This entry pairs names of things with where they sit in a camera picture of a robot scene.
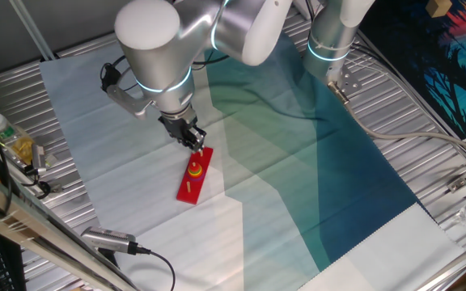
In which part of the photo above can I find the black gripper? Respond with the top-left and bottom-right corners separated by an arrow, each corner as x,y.
159,116 -> 207,154

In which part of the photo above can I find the red Hanoi base board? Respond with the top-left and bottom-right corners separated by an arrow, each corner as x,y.
176,145 -> 214,205

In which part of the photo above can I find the wooden block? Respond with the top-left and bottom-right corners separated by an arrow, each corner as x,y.
426,0 -> 453,19

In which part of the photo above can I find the blue green white tablecloth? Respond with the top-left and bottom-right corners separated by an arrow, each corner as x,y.
38,11 -> 466,291

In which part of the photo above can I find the yellow oil bottle green label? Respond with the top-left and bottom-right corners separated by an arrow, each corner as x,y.
0,112 -> 36,166

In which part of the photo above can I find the colourful sunset poster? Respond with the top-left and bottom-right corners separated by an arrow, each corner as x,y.
356,0 -> 466,141

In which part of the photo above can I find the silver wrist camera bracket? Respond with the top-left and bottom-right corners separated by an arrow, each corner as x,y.
105,84 -> 155,121

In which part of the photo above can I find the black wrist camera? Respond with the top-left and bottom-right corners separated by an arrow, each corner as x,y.
100,63 -> 123,92

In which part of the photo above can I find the black depth camera cable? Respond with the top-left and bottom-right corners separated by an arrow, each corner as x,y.
133,242 -> 176,291

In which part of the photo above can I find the silver depth camera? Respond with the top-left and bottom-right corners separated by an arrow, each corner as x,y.
80,226 -> 139,256

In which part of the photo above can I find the small silver camera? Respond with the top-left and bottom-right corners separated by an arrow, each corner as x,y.
30,143 -> 48,175

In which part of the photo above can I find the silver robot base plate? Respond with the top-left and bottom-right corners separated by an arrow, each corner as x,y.
325,64 -> 363,100

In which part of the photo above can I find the aluminium frame beam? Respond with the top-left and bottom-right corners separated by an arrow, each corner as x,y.
0,159 -> 141,291

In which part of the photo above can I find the robot base cable bundle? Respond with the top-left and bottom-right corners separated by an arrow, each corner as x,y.
348,30 -> 466,167

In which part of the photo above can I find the aluminium frame post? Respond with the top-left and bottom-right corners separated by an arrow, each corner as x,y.
8,0 -> 56,61

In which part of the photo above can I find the grey cable conduit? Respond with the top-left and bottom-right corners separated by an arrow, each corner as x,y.
328,80 -> 466,161

